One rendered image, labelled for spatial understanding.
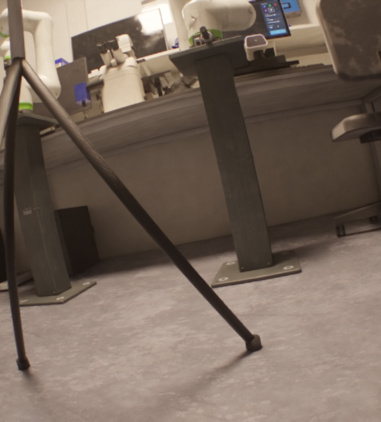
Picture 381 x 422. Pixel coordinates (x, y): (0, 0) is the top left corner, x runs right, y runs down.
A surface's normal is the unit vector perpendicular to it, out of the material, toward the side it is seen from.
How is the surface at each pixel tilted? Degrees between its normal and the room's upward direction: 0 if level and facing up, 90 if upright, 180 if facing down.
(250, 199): 90
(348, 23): 90
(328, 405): 0
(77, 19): 90
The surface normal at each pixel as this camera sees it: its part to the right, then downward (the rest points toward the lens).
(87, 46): -0.12, 0.01
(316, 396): -0.21, -0.98
